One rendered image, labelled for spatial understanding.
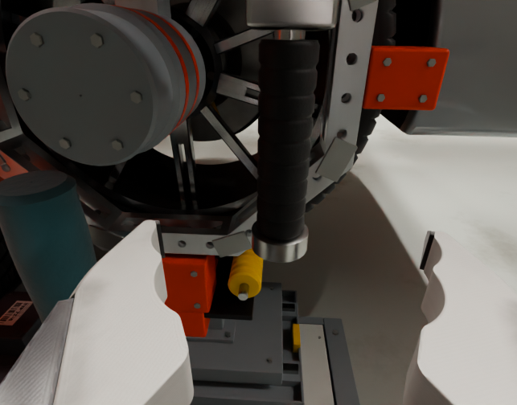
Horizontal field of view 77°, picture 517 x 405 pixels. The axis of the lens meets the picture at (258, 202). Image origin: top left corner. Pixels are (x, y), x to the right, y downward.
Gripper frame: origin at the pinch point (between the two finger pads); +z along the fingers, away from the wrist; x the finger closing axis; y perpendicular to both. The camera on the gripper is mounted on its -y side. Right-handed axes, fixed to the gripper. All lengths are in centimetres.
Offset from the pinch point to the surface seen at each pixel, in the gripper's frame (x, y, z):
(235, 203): -7.4, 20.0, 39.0
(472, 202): 120, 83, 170
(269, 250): -0.9, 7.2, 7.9
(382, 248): 52, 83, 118
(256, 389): -3, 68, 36
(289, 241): 0.6, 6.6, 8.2
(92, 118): -16.5, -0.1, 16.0
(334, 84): 6.1, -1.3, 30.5
